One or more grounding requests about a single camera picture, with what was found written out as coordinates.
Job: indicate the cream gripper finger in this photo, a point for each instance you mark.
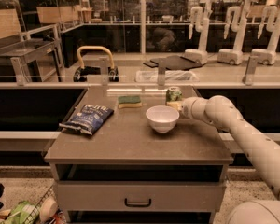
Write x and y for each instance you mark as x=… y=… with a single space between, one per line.
x=177 y=105

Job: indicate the green soda can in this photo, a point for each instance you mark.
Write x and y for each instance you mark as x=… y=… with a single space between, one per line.
x=173 y=94

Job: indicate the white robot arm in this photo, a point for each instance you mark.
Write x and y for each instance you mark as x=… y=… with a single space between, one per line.
x=261 y=151

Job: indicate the grey drawer cabinet counter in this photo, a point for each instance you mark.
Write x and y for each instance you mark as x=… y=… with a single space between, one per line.
x=127 y=150

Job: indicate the white ceramic bowl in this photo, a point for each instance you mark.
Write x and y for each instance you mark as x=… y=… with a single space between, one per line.
x=162 y=118

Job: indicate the black floor mat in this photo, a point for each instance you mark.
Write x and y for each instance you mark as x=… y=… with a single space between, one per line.
x=173 y=62

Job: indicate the clear plastic bin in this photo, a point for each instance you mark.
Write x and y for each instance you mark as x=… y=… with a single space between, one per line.
x=170 y=75

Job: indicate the green yellow sponge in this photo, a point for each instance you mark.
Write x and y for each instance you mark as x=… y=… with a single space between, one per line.
x=129 y=101

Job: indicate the white background robot left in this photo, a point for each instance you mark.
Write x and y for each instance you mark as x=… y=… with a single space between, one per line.
x=199 y=22

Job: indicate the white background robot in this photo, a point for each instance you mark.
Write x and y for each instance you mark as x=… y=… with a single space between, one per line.
x=199 y=22
x=236 y=20
x=270 y=19

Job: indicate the white background robot middle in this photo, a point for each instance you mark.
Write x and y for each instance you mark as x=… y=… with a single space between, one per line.
x=236 y=20

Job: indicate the blue chip bag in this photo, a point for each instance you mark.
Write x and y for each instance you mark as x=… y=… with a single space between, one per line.
x=89 y=119

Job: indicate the white background robot right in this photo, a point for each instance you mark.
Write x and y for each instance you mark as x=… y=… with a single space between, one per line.
x=270 y=19

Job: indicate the grey metal table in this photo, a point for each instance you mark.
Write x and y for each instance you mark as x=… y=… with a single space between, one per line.
x=36 y=58

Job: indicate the wooden planter box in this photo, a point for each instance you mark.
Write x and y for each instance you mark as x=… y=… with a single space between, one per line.
x=63 y=14

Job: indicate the white cup in basket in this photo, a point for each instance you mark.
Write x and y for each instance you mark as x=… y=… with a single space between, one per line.
x=48 y=209

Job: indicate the green snack bag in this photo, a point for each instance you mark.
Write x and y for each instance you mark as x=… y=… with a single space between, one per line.
x=23 y=213

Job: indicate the grey drawer with handle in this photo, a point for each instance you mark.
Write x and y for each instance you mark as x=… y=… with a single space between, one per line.
x=165 y=197

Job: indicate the yellow handle black cart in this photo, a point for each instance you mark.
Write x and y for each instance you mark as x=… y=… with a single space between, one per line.
x=108 y=71

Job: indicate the wire basket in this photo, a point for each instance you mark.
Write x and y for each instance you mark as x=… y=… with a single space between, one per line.
x=58 y=218

